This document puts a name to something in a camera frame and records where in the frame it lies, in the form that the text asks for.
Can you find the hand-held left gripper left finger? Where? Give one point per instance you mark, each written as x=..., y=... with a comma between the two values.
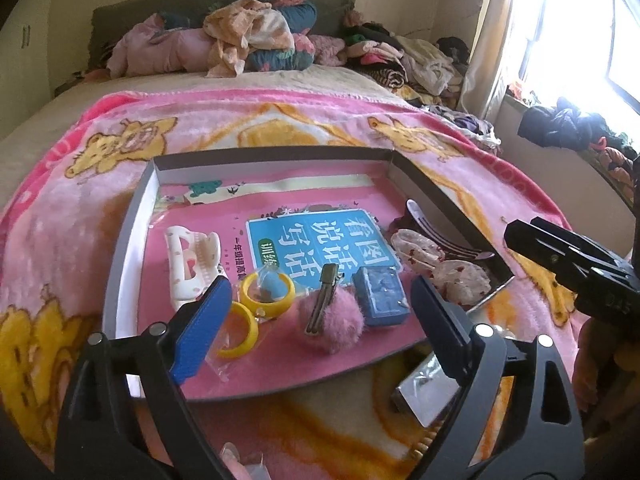
x=200, y=330

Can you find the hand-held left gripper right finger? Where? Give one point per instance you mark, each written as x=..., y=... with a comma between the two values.
x=435, y=325

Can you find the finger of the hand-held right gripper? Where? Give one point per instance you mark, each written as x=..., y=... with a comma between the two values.
x=580, y=247
x=540, y=250

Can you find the polka-dot bow hair clip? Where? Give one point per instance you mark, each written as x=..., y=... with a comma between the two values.
x=460, y=280

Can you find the small blue box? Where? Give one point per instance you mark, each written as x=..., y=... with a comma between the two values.
x=382, y=297

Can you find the clear plastic bag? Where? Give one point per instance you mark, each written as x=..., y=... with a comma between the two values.
x=270, y=325

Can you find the small silver box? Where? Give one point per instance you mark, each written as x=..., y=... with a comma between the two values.
x=422, y=395

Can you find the white hair claw clip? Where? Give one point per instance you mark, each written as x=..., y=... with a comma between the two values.
x=187, y=260

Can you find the black hair comb clip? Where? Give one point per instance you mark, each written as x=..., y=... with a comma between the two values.
x=440, y=235

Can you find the pink fluffy pompom hair clip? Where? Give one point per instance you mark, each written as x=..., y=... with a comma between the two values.
x=335, y=325

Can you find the grey cardboard box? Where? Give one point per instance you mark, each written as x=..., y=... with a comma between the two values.
x=120, y=260

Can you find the person's right forearm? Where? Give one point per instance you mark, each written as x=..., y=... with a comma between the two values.
x=610, y=375

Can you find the dark clothes on windowsill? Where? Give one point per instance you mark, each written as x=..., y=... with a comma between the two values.
x=565, y=122

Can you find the pink book with blue label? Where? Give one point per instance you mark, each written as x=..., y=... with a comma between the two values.
x=310, y=240

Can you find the crumpled clothes at bed edge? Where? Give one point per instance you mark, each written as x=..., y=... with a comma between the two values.
x=470, y=125

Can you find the pink printed bear blanket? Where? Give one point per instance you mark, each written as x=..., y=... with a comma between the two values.
x=50, y=240

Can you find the beige curtain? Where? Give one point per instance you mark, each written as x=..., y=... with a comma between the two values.
x=500, y=35

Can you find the pile of mixed clothes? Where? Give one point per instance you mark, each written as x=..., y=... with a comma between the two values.
x=420, y=65

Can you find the bright window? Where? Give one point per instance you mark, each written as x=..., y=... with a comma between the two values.
x=590, y=25

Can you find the bed with beige sheet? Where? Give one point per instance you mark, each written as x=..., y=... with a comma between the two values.
x=60, y=115

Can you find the pink quilted garment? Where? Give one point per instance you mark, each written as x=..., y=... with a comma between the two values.
x=160, y=47

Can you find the pink fuzzy cloth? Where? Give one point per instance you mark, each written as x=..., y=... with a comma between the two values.
x=325, y=50

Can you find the orange patterned cloth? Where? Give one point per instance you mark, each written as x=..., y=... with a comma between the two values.
x=235, y=25

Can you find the white wardrobe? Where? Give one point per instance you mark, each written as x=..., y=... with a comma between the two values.
x=30, y=50

